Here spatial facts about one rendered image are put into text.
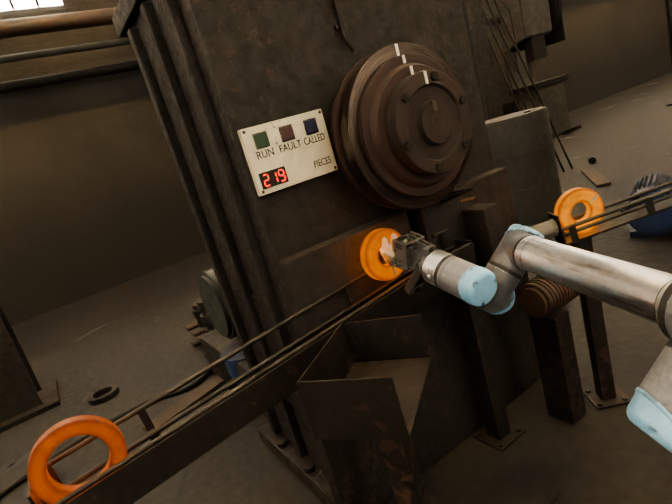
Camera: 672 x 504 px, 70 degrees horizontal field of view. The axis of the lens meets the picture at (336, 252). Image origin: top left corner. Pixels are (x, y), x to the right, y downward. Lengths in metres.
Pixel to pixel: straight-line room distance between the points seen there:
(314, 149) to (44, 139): 6.04
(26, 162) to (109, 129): 1.08
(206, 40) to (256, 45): 0.14
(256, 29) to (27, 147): 5.98
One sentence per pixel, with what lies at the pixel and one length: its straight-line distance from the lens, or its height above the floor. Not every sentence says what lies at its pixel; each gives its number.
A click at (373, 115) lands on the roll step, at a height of 1.18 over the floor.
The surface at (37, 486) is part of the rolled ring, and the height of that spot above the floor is 0.67.
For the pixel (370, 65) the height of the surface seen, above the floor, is 1.31.
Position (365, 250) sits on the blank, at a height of 0.83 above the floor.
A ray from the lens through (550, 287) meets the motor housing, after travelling 1.68.
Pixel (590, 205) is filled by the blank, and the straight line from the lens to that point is 1.76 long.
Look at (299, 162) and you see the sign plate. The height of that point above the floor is 1.11.
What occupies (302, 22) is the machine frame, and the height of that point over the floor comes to 1.48.
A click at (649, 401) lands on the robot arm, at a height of 0.69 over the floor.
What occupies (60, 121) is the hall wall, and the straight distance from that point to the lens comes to 7.28.
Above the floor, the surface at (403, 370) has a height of 0.61.
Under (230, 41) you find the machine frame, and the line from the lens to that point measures 1.38.
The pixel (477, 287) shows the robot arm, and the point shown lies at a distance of 1.15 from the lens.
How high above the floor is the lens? 1.17
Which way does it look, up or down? 14 degrees down
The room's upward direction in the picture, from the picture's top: 16 degrees counter-clockwise
